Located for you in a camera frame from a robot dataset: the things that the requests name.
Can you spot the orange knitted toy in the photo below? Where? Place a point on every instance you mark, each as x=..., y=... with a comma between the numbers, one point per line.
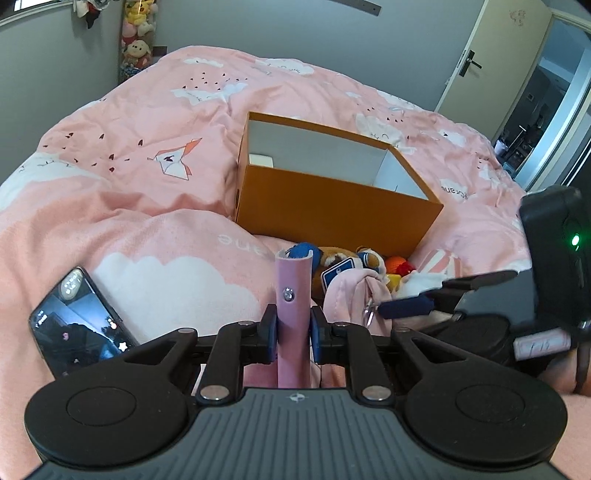
x=395, y=264

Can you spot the clear tube of plush toys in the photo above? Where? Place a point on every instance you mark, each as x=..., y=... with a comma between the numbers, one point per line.
x=136, y=37

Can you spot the cream door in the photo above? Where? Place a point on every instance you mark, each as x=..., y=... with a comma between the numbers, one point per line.
x=498, y=60

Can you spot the blue tag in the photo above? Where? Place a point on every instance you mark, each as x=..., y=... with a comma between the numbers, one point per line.
x=340, y=273

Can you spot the brown raccoon plush toy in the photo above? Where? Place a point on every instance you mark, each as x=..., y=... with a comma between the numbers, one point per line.
x=334, y=258

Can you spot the grey wall socket strip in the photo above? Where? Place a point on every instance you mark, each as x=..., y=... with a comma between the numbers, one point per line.
x=364, y=7

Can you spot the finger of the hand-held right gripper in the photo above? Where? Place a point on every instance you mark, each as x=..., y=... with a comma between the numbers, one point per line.
x=406, y=308
x=480, y=280

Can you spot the small yellow toy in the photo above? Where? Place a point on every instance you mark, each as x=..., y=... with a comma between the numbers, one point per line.
x=391, y=281

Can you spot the orange cardboard box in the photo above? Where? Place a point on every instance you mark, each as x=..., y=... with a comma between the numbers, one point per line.
x=323, y=207

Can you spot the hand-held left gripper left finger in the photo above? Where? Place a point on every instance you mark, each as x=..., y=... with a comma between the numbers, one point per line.
x=270, y=337

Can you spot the white pink striped plush toy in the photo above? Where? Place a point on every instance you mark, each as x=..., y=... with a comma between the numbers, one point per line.
x=436, y=267

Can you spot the black smartphone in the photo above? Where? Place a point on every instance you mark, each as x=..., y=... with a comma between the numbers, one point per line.
x=78, y=323

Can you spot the pink printed blanket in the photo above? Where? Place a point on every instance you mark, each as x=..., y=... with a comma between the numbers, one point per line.
x=115, y=184

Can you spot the pile of clothes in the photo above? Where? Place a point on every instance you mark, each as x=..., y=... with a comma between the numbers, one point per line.
x=90, y=9

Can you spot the white box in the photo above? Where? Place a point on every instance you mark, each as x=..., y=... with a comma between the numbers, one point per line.
x=261, y=160

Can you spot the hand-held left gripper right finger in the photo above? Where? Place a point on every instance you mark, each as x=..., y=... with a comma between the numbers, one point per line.
x=316, y=337

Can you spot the window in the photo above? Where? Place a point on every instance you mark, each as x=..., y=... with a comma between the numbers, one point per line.
x=27, y=4

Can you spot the small pink bag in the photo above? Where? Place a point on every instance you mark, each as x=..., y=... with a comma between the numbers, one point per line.
x=346, y=297

